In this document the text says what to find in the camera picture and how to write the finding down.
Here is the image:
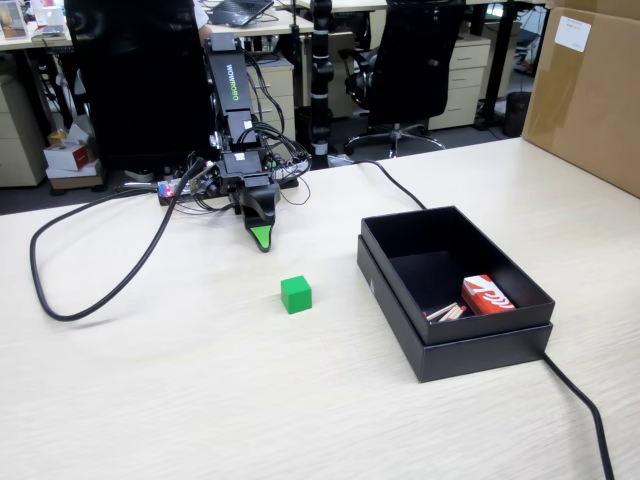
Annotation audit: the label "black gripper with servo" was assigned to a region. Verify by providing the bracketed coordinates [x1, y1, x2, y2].
[218, 150, 282, 254]

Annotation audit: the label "green cube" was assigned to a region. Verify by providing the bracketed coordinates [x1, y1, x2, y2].
[279, 274, 314, 315]

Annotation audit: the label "person forearm in white sleeve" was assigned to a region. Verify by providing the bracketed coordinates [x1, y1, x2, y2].
[191, 0, 216, 42]

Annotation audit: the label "beige drawer cabinet behind arm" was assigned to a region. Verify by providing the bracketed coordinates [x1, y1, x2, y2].
[246, 56, 297, 147]

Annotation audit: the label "controller board with red light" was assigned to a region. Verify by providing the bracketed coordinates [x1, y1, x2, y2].
[156, 180, 195, 207]

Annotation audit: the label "black pole with white bands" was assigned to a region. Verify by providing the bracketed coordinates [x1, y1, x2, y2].
[307, 0, 336, 170]

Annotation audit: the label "large black office chair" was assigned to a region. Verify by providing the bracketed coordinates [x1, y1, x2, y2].
[63, 0, 219, 174]

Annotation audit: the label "white and red carton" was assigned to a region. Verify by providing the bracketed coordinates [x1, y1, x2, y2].
[42, 141, 100, 174]

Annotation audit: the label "black laptop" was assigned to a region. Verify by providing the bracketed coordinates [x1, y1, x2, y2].
[205, 0, 276, 28]

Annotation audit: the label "black mesh swivel chair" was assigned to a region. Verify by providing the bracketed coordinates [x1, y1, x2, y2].
[338, 0, 467, 159]

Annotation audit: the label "orange and white matchbox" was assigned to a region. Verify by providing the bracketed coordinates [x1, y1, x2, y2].
[460, 273, 517, 317]

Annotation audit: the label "beige drawer cabinet under desk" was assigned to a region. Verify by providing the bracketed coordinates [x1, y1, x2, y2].
[0, 73, 49, 189]

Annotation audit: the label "black open box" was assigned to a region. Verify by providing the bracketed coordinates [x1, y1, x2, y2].
[355, 234, 555, 384]

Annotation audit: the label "black open box tray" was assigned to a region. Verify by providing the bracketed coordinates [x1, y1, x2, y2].
[360, 204, 557, 347]

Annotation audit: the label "black waste bin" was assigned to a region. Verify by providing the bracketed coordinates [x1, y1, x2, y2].
[501, 90, 533, 139]

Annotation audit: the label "light wooden office desk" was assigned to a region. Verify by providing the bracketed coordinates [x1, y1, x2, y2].
[0, 8, 315, 52]

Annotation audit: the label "framed picture on stand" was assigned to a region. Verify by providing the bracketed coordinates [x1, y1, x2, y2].
[0, 0, 29, 42]

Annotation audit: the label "large brown cardboard box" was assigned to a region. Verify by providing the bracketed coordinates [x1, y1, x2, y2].
[520, 0, 640, 199]

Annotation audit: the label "white label sticker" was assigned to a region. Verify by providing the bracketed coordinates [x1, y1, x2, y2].
[554, 15, 593, 52]

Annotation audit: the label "small wrist camera board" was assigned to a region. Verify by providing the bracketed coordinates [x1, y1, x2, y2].
[186, 160, 222, 197]

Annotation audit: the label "thick black sleeved cable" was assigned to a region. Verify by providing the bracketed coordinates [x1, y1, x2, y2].
[28, 156, 208, 323]

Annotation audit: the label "white drawer cabinet silver handles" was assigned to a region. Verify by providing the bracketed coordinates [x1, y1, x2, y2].
[428, 37, 493, 133]

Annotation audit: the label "smooth black power cable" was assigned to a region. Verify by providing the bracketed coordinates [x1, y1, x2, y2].
[344, 158, 617, 480]

